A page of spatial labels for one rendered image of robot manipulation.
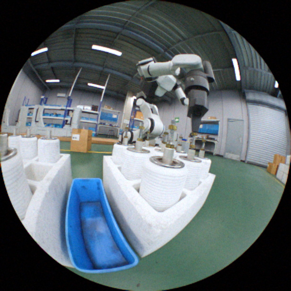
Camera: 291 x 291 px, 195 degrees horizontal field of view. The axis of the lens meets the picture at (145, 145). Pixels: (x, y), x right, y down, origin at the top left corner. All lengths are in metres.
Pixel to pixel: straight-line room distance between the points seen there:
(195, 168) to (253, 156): 5.21
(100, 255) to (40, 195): 0.20
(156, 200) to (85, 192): 0.29
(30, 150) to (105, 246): 0.38
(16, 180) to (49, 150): 0.21
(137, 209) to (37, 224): 0.16
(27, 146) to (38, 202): 0.26
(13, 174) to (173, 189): 0.26
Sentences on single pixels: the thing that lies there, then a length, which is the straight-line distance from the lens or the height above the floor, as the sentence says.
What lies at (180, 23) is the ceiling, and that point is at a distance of 3.79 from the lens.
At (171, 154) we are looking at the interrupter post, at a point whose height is 0.27.
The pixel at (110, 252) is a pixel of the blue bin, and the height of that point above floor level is 0.00.
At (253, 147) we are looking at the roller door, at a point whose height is 0.79.
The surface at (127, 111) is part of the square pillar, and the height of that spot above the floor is 2.18.
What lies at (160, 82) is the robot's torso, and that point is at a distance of 0.82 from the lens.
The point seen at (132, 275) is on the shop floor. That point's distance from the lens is 0.29.
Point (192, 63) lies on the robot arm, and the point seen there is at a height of 0.57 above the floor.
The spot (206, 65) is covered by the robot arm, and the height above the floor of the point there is 0.60.
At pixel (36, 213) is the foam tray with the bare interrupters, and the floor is 0.18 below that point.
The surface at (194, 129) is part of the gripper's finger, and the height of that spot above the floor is 0.34.
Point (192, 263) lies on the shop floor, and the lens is 0.34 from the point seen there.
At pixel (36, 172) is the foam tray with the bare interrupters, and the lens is 0.38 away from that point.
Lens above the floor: 0.29
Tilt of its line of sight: 5 degrees down
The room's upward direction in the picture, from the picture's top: 9 degrees clockwise
